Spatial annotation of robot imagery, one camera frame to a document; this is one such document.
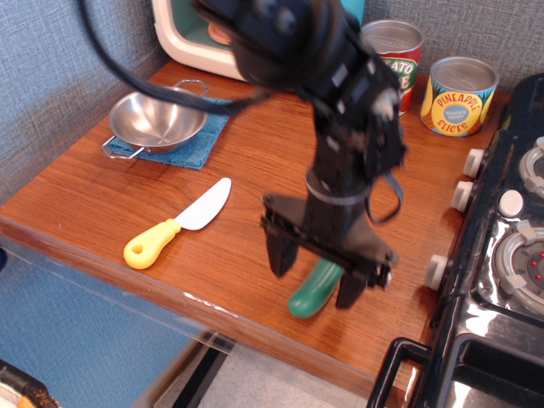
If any blue cloth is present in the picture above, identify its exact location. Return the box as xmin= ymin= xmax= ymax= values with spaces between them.
xmin=109 ymin=114 xmax=229 ymax=170

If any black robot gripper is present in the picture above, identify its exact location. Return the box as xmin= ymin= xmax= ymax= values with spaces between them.
xmin=261 ymin=170 xmax=398 ymax=309

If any orange object at corner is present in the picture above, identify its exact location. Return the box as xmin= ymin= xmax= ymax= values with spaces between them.
xmin=15 ymin=390 xmax=60 ymax=408

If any green toy cucumber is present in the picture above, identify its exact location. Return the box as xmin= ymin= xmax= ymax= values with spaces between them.
xmin=288 ymin=258 xmax=344 ymax=320

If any pineapple slices can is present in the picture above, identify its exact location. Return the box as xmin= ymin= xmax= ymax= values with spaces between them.
xmin=420 ymin=56 xmax=499 ymax=138

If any tomato sauce can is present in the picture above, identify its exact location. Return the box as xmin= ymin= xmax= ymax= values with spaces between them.
xmin=362 ymin=20 xmax=424 ymax=115

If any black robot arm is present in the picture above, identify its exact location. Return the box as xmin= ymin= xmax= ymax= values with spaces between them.
xmin=192 ymin=1 xmax=406 ymax=309

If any yellow handled toy knife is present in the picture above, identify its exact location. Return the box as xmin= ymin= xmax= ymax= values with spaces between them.
xmin=123 ymin=178 xmax=232 ymax=269

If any small steel pan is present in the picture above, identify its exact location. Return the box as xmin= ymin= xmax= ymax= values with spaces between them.
xmin=101 ymin=92 xmax=208 ymax=160

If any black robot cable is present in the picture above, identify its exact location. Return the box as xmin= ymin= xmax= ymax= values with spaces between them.
xmin=77 ymin=0 xmax=273 ymax=116

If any black toy stove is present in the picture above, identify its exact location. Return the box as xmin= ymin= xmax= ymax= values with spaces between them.
xmin=368 ymin=74 xmax=543 ymax=407

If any teal toy microwave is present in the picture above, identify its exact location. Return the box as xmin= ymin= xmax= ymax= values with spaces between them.
xmin=152 ymin=1 xmax=365 ymax=88

